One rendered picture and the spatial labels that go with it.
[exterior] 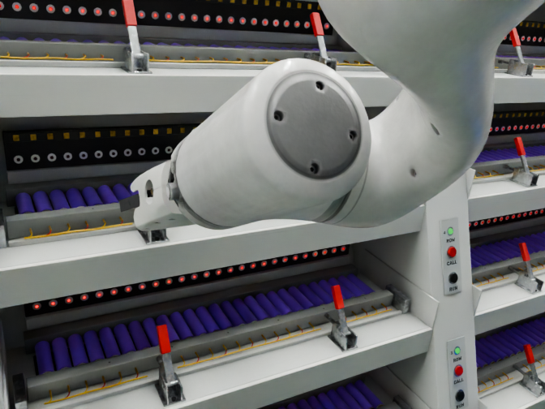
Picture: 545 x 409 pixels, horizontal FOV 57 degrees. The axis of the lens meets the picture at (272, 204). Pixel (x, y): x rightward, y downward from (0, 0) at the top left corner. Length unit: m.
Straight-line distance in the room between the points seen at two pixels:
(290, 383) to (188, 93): 0.41
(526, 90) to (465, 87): 0.80
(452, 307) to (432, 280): 0.07
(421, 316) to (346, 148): 0.62
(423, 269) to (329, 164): 0.59
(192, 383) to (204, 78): 0.39
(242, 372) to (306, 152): 0.49
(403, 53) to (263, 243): 0.48
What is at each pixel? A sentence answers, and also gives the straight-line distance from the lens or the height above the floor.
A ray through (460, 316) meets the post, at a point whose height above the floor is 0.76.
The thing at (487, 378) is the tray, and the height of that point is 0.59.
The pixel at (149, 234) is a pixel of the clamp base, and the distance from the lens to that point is 0.61.
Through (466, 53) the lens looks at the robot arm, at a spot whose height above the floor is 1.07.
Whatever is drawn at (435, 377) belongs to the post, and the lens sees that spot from 0.91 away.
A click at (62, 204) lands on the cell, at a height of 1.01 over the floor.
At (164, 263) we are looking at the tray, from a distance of 0.62.
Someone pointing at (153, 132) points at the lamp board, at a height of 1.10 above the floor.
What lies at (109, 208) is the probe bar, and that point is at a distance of 0.66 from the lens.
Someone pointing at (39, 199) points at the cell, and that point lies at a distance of 0.71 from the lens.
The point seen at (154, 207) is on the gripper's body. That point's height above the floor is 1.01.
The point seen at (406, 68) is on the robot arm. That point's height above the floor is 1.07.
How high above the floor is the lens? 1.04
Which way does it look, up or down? 5 degrees down
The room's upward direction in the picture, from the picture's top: 5 degrees counter-clockwise
